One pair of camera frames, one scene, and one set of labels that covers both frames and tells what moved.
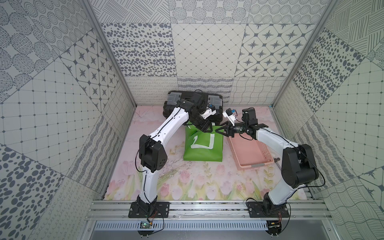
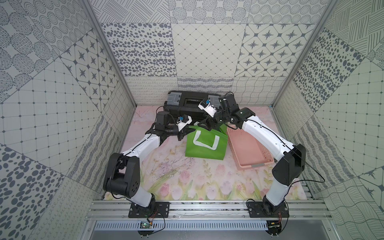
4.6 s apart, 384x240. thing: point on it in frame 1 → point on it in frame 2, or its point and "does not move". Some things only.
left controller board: x=145 y=224 does not move
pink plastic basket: x=250 y=154 does not move
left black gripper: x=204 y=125 → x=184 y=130
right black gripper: x=229 y=130 → x=206 y=123
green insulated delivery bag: x=201 y=146 does not move
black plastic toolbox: x=209 y=105 does not move
